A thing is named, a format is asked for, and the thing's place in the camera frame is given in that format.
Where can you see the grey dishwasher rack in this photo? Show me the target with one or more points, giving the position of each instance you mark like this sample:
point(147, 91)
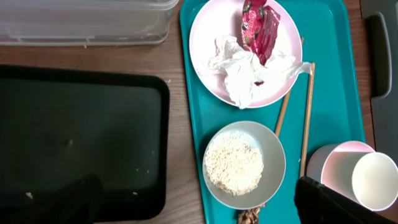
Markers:
point(380, 17)

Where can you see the clear plastic waste bin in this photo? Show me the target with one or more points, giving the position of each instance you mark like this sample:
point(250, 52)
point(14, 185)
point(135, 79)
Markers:
point(85, 22)

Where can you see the wooden chopstick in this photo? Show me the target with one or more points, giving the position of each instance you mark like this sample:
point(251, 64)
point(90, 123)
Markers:
point(282, 113)
point(306, 129)

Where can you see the pink round plate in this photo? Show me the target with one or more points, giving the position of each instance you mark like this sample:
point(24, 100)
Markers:
point(218, 18)

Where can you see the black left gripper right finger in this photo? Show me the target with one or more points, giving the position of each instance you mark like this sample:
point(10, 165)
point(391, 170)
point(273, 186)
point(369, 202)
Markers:
point(318, 204)

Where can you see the red snack wrapper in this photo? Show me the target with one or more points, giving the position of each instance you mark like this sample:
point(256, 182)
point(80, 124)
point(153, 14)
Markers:
point(259, 27)

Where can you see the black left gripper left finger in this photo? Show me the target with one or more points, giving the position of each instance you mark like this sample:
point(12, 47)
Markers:
point(78, 203)

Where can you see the teal serving tray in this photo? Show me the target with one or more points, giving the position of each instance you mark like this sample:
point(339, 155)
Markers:
point(336, 111)

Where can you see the right wooden chopstick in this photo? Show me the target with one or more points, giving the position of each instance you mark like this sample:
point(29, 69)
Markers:
point(306, 129)

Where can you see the white napkin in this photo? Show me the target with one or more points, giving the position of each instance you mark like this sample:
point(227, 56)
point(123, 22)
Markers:
point(246, 79)

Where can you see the black waste tray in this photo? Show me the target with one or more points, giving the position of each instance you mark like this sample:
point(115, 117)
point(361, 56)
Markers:
point(57, 126)

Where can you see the white paper cup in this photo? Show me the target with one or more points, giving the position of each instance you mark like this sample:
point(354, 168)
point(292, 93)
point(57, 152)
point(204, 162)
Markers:
point(374, 182)

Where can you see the grey bowl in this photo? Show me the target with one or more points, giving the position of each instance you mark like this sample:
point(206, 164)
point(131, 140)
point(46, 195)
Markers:
point(273, 173)

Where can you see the left wooden chopstick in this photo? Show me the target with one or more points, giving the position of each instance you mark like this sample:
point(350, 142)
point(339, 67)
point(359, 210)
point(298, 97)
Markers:
point(282, 113)

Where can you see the brown food scrap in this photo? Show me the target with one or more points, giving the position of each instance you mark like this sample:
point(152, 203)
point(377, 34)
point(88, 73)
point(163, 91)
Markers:
point(250, 216)

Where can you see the cooked white rice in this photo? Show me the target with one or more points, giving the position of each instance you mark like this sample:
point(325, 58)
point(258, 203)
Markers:
point(233, 164)

